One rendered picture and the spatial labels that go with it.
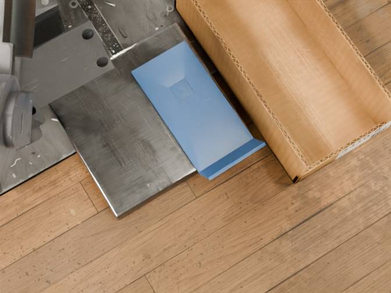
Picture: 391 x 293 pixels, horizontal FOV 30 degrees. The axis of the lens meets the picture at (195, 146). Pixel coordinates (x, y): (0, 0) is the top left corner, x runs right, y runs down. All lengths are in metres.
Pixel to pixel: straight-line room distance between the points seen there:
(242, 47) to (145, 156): 0.17
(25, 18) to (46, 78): 0.07
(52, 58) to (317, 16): 0.34
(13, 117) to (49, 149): 0.35
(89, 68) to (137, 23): 0.27
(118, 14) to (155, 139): 0.17
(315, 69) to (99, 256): 0.32
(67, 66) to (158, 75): 0.22
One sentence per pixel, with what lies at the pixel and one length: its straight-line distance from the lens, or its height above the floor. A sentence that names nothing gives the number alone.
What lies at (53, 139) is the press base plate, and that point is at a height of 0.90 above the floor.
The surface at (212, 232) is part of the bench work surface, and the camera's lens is 0.78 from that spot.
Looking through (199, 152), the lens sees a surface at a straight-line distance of 0.77.
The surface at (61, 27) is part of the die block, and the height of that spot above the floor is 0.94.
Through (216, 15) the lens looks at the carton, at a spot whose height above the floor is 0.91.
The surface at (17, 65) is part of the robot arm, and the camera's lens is 0.53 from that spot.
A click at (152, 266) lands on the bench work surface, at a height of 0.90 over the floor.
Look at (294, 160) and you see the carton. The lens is 0.75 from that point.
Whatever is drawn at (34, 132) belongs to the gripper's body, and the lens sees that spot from 0.64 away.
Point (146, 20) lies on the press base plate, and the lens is 0.86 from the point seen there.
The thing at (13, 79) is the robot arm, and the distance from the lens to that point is 0.47.
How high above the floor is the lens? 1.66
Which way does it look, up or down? 73 degrees down
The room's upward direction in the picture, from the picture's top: 7 degrees clockwise
